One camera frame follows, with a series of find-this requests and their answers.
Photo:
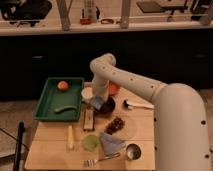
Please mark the corn cob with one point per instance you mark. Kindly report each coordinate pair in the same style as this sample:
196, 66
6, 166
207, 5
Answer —
70, 137

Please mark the blue sponge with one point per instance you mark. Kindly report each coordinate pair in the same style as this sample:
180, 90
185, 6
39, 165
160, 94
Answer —
97, 102

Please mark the black stand pole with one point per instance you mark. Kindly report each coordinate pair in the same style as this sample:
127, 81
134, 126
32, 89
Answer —
18, 148

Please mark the green cup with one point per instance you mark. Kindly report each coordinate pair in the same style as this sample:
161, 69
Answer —
90, 142

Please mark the metal cup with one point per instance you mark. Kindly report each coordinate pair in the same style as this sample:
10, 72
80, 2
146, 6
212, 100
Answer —
133, 152

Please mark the bunch of dark grapes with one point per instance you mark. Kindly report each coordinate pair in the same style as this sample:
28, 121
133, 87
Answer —
115, 125

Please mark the green tray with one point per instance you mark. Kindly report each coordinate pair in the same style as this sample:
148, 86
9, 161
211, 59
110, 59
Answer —
52, 98

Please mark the black office chair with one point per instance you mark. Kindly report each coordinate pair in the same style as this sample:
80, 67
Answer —
24, 12

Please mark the purple bowl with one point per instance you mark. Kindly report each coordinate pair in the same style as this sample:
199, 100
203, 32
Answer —
107, 108

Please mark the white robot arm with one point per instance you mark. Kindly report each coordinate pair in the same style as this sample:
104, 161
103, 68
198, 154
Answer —
181, 141

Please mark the blue cloth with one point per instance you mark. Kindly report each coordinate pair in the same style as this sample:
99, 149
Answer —
111, 144

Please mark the wooden block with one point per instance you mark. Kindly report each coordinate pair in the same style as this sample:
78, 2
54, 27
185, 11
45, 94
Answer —
88, 120

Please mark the white cup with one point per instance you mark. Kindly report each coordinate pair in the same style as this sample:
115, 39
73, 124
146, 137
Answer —
87, 94

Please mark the metal fork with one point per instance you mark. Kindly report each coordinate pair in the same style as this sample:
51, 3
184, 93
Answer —
92, 162

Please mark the orange bowl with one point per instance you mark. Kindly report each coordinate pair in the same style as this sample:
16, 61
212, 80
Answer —
113, 88

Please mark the orange fruit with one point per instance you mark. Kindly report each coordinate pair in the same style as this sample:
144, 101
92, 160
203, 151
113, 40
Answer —
62, 85

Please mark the green chili pepper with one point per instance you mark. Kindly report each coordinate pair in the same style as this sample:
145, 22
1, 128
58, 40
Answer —
65, 108

